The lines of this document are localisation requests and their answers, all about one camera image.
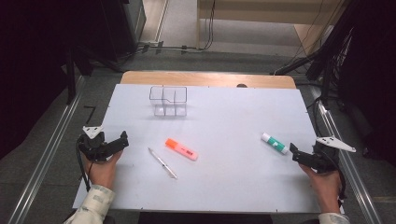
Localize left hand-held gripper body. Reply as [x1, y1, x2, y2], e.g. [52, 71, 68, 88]
[77, 125, 113, 163]

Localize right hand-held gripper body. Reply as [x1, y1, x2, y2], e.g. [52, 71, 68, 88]
[306, 135, 357, 175]

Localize silver pen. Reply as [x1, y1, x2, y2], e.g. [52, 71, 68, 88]
[147, 147, 178, 180]

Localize orange highlighter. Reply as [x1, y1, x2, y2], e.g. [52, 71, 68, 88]
[164, 137, 199, 162]

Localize clear plastic organizer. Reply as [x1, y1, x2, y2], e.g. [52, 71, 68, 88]
[148, 85, 189, 118]

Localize person's left hand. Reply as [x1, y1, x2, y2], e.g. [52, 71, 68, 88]
[82, 148, 124, 190]

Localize person's right hand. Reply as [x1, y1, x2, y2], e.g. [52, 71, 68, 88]
[299, 162, 343, 215]

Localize white green glue stick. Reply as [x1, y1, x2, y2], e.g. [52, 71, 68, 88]
[261, 132, 290, 156]

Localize white table board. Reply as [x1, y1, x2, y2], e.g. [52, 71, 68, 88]
[72, 83, 322, 215]

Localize wooden table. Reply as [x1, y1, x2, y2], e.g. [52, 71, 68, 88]
[120, 70, 297, 90]

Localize dark cabinet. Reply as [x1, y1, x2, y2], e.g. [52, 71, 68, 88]
[102, 0, 148, 62]

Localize light wooden furniture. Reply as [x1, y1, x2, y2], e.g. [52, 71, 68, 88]
[195, 0, 347, 55]

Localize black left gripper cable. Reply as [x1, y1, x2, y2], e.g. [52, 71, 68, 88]
[76, 136, 94, 192]

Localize metal floor rail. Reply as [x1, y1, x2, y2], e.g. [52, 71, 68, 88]
[7, 76, 87, 224]
[309, 85, 385, 224]

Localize black angled bracket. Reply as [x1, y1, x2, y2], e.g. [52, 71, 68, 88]
[83, 105, 97, 126]

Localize black metal stand with cables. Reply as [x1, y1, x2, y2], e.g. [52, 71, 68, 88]
[270, 18, 358, 108]

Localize floor cable with clips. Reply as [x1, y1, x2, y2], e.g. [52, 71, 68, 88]
[136, 40, 200, 56]

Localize hanging black cable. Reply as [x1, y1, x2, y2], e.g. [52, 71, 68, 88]
[199, 0, 218, 51]

